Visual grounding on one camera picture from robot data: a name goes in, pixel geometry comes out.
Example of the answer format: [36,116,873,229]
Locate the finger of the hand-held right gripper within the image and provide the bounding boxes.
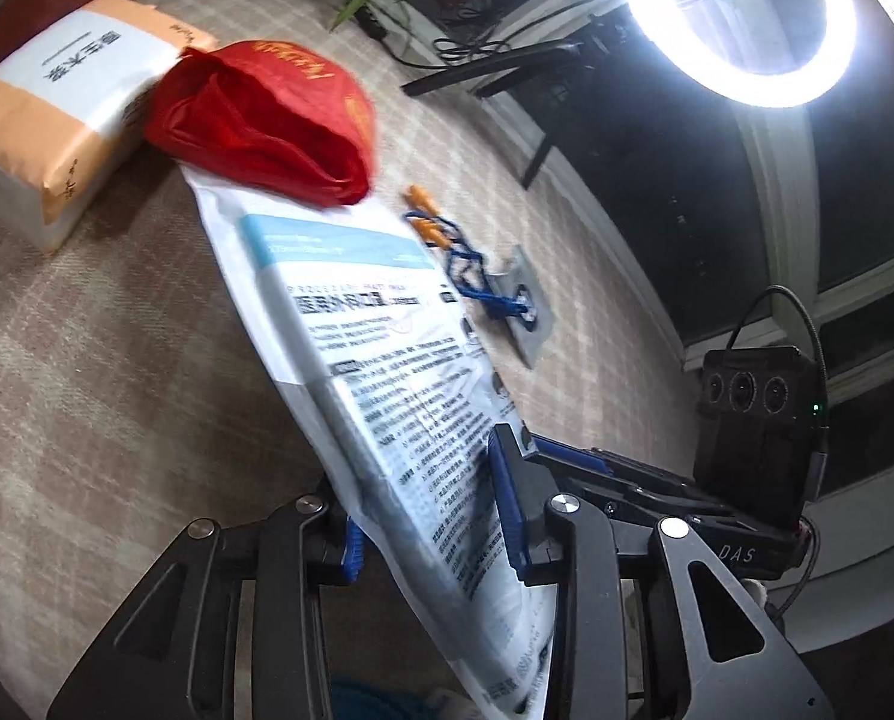
[567,476,737,535]
[526,444,718,500]

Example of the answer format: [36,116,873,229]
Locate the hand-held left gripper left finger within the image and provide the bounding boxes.
[46,493,365,720]

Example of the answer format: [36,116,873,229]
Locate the red fabric bag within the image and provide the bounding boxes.
[143,37,377,207]

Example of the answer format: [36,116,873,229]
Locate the grey flat plate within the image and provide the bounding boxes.
[484,244,557,370]

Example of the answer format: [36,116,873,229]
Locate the orange earplugs with blue cord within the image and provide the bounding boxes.
[402,184,527,323]

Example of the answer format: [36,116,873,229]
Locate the orange and white tissue pack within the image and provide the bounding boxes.
[0,0,219,252]

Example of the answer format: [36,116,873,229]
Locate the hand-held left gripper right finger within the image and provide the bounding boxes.
[487,424,838,720]

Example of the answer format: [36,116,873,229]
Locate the white face mask package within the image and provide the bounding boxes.
[181,165,560,720]

